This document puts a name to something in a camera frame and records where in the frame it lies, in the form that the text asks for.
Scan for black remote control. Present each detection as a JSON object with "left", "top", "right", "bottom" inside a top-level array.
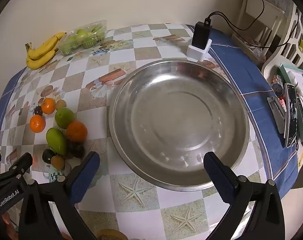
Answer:
[{"left": 296, "top": 92, "right": 303, "bottom": 133}]

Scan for stacked metal tins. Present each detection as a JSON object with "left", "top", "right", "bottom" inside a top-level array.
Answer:
[{"left": 271, "top": 74, "right": 285, "bottom": 97}]

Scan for large steel basin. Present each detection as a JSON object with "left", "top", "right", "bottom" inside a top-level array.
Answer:
[{"left": 108, "top": 58, "right": 250, "bottom": 191}]

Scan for white wooden chair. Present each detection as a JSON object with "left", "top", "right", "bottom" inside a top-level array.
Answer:
[{"left": 235, "top": 0, "right": 287, "bottom": 60}]

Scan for clear plastic bag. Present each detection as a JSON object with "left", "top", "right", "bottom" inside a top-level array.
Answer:
[{"left": 246, "top": 42, "right": 267, "bottom": 60}]

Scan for white plastic lattice chair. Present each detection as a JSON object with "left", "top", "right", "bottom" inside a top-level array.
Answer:
[{"left": 261, "top": 2, "right": 303, "bottom": 80}]

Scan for round green mango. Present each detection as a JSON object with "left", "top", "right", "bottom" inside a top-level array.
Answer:
[{"left": 54, "top": 107, "right": 75, "bottom": 129}]

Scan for white charging dock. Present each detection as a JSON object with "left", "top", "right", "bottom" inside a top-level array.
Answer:
[{"left": 187, "top": 39, "right": 212, "bottom": 61}]

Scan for white bottle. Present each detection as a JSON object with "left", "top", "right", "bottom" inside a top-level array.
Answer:
[{"left": 288, "top": 71, "right": 303, "bottom": 97}]

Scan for black cable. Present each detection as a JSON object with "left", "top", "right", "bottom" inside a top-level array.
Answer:
[
  {"left": 208, "top": 11, "right": 295, "bottom": 49},
  {"left": 208, "top": 0, "right": 265, "bottom": 34}
]

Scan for green notebook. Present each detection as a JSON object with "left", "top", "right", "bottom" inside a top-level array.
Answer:
[{"left": 295, "top": 120, "right": 303, "bottom": 142}]

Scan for grey box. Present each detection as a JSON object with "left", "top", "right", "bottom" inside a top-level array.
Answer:
[{"left": 267, "top": 96, "right": 287, "bottom": 134}]

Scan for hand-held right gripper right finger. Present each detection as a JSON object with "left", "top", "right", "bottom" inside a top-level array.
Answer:
[{"left": 203, "top": 151, "right": 285, "bottom": 240}]

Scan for black power adapter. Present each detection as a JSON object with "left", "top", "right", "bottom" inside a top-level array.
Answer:
[{"left": 191, "top": 21, "right": 213, "bottom": 50}]

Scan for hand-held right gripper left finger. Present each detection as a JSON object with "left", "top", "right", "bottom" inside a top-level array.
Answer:
[{"left": 18, "top": 151, "right": 100, "bottom": 240}]

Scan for clear clamshell of green fruit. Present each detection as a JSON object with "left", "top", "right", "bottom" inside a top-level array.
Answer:
[{"left": 58, "top": 20, "right": 108, "bottom": 56}]

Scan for large orange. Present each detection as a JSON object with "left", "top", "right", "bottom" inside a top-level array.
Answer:
[{"left": 66, "top": 121, "right": 88, "bottom": 142}]

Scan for yellow banana bunch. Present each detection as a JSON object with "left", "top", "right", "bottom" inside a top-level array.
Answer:
[{"left": 25, "top": 32, "right": 67, "bottom": 70}]

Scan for black smartphone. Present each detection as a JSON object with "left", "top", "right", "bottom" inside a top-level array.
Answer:
[{"left": 284, "top": 83, "right": 299, "bottom": 148}]

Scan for checkered printed tablecloth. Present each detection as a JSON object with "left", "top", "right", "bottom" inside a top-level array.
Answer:
[{"left": 0, "top": 24, "right": 302, "bottom": 240}]

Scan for elongated green mango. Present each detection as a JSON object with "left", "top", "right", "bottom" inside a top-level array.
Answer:
[{"left": 46, "top": 127, "right": 68, "bottom": 155}]

